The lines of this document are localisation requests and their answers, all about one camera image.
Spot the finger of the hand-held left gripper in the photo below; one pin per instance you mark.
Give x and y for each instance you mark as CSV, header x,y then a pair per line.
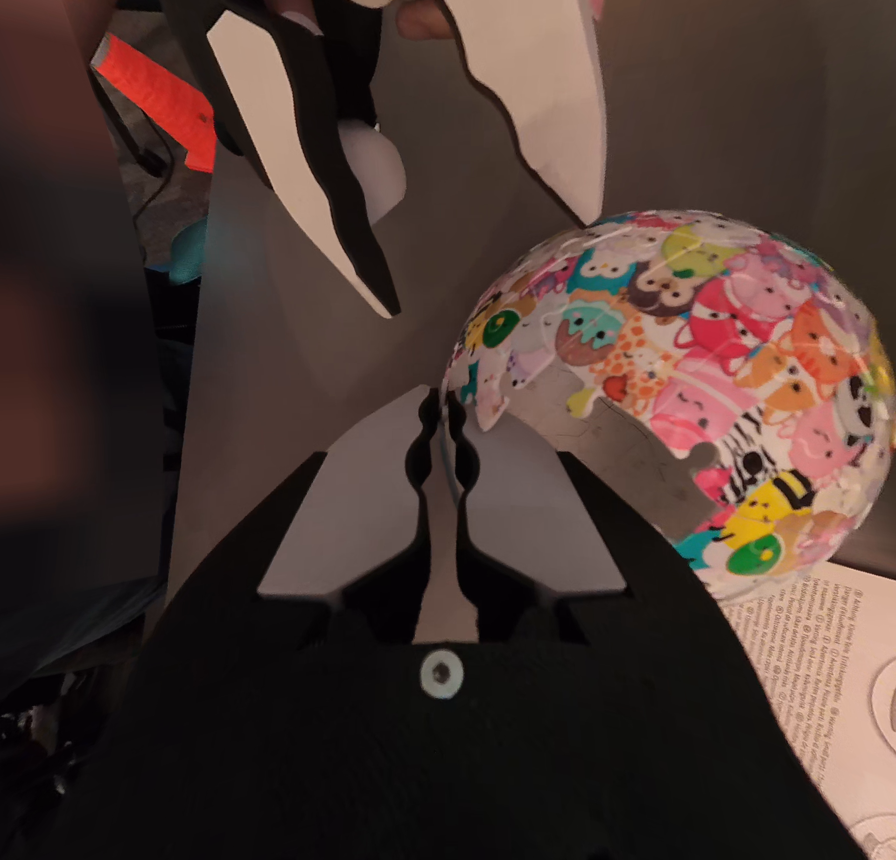
x,y
539,69
266,118

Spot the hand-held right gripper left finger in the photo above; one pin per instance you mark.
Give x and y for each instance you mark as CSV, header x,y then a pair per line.
x,y
357,517

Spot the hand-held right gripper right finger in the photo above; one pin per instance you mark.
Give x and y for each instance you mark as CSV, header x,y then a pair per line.
x,y
532,524

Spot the colourful puzzle ball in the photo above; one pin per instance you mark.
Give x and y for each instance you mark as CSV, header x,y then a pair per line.
x,y
735,349

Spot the person's left hand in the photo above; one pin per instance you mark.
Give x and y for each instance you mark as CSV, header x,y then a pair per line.
x,y
423,16

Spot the white paper leaflet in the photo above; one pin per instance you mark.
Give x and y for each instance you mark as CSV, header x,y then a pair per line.
x,y
826,664

